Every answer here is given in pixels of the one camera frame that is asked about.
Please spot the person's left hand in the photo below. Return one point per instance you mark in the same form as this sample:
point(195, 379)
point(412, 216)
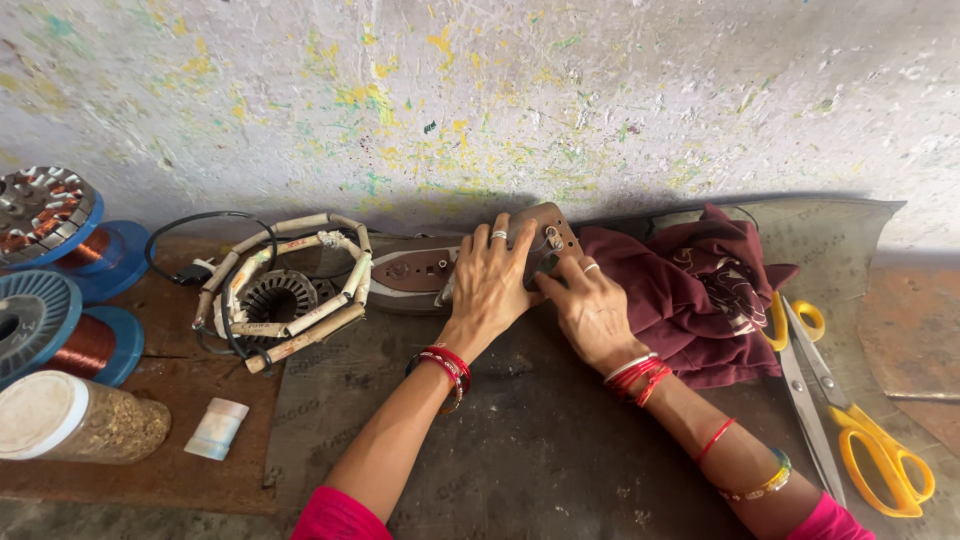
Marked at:
point(487, 296)

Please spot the person's right hand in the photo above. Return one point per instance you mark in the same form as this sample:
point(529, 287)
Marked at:
point(596, 319)

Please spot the red bangles on right wrist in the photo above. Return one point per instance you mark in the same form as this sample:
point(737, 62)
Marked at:
point(637, 375)

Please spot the red bangles on wrist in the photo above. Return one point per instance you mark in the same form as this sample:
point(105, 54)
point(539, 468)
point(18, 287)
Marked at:
point(637, 375)
point(450, 366)

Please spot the red bangles on left wrist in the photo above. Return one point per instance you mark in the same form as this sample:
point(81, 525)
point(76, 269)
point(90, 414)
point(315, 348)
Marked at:
point(450, 366)

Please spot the maroon printed cloth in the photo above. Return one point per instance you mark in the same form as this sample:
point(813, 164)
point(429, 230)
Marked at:
point(697, 300)

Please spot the thin red bangle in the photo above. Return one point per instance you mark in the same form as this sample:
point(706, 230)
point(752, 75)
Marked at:
point(714, 439)

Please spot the motor stator with white sleeves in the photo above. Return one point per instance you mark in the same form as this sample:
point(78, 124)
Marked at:
point(281, 300)

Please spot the green and yellow bangle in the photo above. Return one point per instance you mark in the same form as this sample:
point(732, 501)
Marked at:
point(772, 480)

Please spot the pink left sleeve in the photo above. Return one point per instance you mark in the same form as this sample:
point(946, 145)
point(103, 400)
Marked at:
point(337, 519)

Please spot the pink sleeve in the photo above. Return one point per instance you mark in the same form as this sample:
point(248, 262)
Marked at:
point(337, 519)
point(829, 521)

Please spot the small white tape roll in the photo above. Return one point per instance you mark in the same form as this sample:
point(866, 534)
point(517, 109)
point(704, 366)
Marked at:
point(216, 429)

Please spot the pink right sleeve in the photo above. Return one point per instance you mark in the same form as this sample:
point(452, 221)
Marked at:
point(829, 521)

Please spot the rusty metal plate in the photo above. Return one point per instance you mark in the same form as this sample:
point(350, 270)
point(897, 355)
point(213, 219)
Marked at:
point(915, 330)

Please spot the brown wooden board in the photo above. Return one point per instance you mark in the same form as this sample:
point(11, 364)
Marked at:
point(150, 484)

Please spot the plastic jar with white lid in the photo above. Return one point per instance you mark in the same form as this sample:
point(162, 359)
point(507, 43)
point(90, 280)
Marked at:
point(82, 424)

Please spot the wound copper motor stator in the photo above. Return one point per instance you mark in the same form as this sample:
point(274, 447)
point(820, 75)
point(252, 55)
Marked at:
point(41, 206)

